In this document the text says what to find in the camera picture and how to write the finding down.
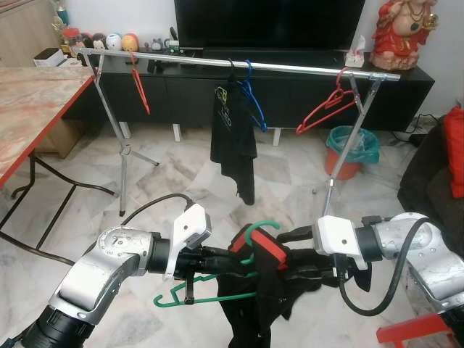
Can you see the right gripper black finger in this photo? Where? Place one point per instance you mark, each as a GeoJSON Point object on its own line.
{"type": "Point", "coordinates": [301, 234]}

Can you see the green plastic hanger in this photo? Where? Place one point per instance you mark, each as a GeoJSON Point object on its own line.
{"type": "Point", "coordinates": [267, 222]}

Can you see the dark navy shirt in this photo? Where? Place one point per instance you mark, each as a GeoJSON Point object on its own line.
{"type": "Point", "coordinates": [254, 319]}

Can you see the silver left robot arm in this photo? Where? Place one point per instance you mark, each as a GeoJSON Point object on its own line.
{"type": "Point", "coordinates": [94, 275]}

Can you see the blue plastic hanger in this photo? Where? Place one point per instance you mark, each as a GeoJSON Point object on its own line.
{"type": "Point", "coordinates": [262, 125]}

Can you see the black hanger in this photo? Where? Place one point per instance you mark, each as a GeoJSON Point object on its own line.
{"type": "Point", "coordinates": [232, 67]}

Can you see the orange trash bin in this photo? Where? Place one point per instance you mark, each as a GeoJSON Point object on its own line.
{"type": "Point", "coordinates": [342, 168]}

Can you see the black shirt LED lettering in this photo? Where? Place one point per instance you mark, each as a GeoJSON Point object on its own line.
{"type": "Point", "coordinates": [235, 145]}

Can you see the red plastic stool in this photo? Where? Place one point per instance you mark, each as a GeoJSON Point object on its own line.
{"type": "Point", "coordinates": [413, 330]}

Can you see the dark brown sofa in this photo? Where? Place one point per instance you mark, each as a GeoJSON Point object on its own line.
{"type": "Point", "coordinates": [428, 196]}

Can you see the silver metal clothes rack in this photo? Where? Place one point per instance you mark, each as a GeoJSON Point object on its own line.
{"type": "Point", "coordinates": [290, 67]}

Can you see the black television console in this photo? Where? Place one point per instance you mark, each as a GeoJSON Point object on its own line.
{"type": "Point", "coordinates": [188, 94]}

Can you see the red cushion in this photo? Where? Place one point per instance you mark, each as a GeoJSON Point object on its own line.
{"type": "Point", "coordinates": [455, 152]}

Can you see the pink white tissue box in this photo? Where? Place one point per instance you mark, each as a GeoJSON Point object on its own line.
{"type": "Point", "coordinates": [355, 56]}

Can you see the black flat screen television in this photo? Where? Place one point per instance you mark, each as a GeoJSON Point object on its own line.
{"type": "Point", "coordinates": [268, 25]}

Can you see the green white cup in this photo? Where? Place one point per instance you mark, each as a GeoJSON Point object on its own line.
{"type": "Point", "coordinates": [171, 46]}

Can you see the red laughing buddha statue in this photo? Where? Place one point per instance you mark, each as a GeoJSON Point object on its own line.
{"type": "Point", "coordinates": [402, 40]}

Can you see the grey totoro figurine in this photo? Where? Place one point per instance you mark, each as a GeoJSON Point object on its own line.
{"type": "Point", "coordinates": [154, 46]}

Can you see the yellow round plush toy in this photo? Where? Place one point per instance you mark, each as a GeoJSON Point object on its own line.
{"type": "Point", "coordinates": [129, 43]}

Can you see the marble pattern table red edge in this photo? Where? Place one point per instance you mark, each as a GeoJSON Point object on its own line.
{"type": "Point", "coordinates": [36, 101]}

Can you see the white round plush toy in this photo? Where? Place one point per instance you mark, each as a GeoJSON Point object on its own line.
{"type": "Point", "coordinates": [114, 42]}

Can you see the black white-faced plush toy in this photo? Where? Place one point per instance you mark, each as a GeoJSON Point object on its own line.
{"type": "Point", "coordinates": [100, 41]}

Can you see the black round plush toy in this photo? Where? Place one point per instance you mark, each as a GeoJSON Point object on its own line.
{"type": "Point", "coordinates": [88, 41]}

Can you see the white box black lid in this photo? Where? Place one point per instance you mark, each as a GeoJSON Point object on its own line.
{"type": "Point", "coordinates": [49, 58]}

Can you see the red lid glass jar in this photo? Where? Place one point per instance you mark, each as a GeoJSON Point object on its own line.
{"type": "Point", "coordinates": [70, 42]}

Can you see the blue gold trophy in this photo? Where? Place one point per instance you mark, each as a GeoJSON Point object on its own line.
{"type": "Point", "coordinates": [61, 16]}

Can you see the light wooden cabinet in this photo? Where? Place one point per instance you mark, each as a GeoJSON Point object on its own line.
{"type": "Point", "coordinates": [25, 32]}

